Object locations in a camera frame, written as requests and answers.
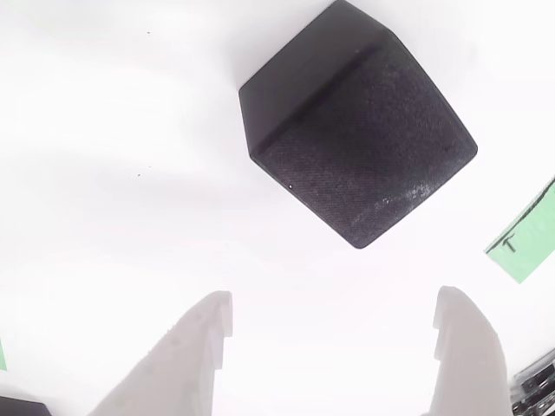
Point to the black electronic board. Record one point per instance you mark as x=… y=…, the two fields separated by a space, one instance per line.
x=537 y=385

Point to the black printed cube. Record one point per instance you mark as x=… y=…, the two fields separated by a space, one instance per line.
x=347 y=130

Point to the black cube with patterned face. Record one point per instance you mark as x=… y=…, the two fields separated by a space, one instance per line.
x=21 y=409

